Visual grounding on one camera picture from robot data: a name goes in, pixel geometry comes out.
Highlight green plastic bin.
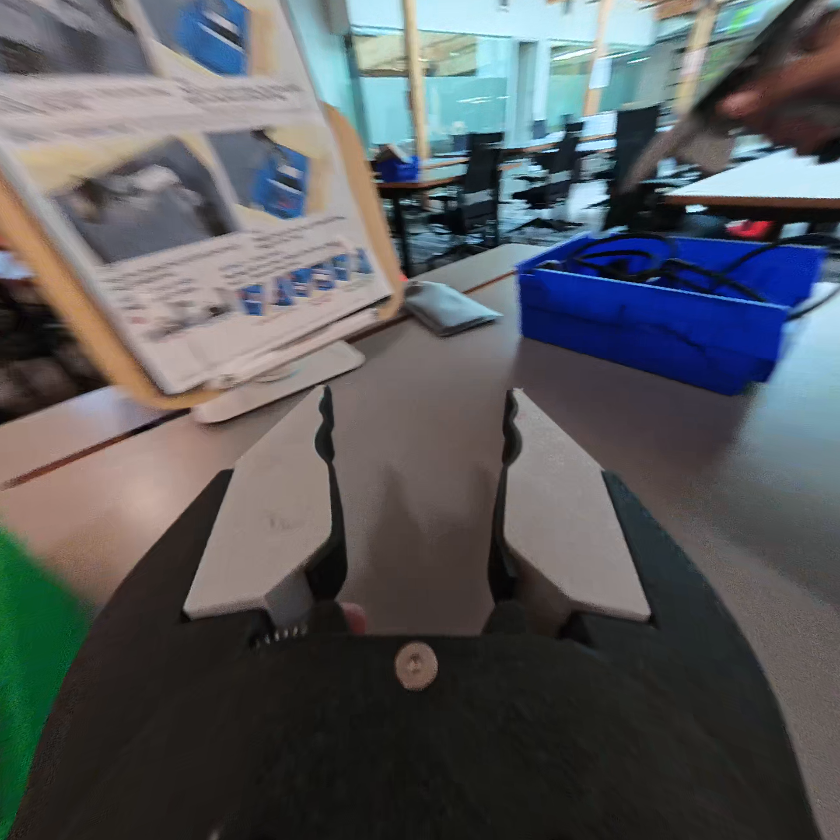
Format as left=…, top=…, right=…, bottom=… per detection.
left=0, top=524, right=94, bottom=816

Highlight printed instruction sheet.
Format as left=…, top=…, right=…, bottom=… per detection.
left=0, top=0, right=389, bottom=396

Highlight black office chair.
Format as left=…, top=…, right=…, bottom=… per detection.
left=602, top=104, right=662, bottom=232
left=524, top=117, right=586, bottom=225
left=451, top=130, right=508, bottom=252

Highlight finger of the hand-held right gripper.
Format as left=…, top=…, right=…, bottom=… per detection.
left=619, top=112, right=734, bottom=194

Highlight person's right hand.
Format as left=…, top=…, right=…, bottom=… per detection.
left=717, top=36, right=840, bottom=165

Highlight small blue bins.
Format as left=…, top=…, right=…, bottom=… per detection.
left=373, top=143, right=422, bottom=185

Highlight silver grey pouch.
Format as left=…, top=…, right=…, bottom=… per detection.
left=402, top=280, right=504, bottom=339

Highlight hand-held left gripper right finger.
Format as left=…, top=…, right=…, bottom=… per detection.
left=487, top=387, right=652, bottom=624

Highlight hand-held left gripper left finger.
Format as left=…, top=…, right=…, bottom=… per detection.
left=182, top=385, right=349, bottom=631

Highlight blue plastic bin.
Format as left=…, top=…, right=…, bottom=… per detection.
left=516, top=230, right=828, bottom=398

